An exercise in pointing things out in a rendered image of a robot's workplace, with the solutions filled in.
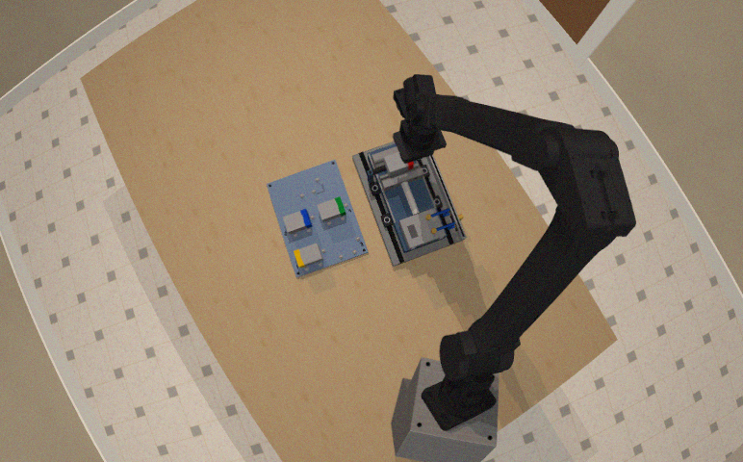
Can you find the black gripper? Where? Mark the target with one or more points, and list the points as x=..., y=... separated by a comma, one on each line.
x=414, y=151

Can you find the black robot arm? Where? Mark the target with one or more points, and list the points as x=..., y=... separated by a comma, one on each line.
x=596, y=209

